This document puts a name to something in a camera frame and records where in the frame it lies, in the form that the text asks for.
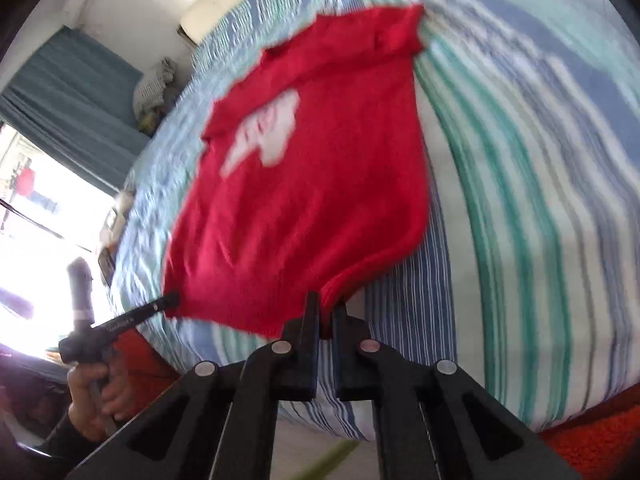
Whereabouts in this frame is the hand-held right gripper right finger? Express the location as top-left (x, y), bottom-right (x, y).
top-left (332, 305), bottom-right (583, 480)

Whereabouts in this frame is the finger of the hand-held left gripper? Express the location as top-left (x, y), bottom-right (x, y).
top-left (95, 294), bottom-right (181, 341)

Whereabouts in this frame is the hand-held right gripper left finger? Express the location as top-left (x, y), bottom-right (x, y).
top-left (65, 291), bottom-right (321, 480)

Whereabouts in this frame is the red shirt with white print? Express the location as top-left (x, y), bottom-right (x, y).
top-left (162, 4), bottom-right (433, 341)

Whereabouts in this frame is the person's left hand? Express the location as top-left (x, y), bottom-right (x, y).
top-left (67, 355), bottom-right (133, 441)

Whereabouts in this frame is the teal curtain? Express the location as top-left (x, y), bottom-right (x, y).
top-left (0, 27), bottom-right (151, 196)

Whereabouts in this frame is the grey crumpled cloth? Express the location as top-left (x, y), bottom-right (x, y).
top-left (132, 57), bottom-right (178, 121)

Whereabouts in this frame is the blue green striped bed sheet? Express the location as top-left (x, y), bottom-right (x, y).
top-left (107, 0), bottom-right (640, 443)

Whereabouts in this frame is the orange rug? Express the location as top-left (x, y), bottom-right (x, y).
top-left (540, 405), bottom-right (640, 480)

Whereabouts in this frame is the cream white cushion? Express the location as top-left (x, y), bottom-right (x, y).
top-left (180, 0), bottom-right (306, 46)

